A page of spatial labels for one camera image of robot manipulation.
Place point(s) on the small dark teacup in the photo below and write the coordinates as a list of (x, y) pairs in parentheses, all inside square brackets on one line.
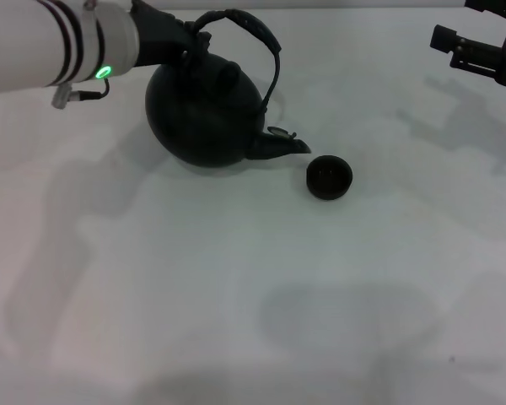
[(329, 177)]

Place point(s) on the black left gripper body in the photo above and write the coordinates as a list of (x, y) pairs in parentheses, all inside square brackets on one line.
[(160, 38)]

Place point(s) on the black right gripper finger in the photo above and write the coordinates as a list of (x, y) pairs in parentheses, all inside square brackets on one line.
[(476, 52), (497, 6)]

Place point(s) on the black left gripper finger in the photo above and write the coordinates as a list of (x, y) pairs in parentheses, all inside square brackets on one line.
[(196, 48), (184, 24)]

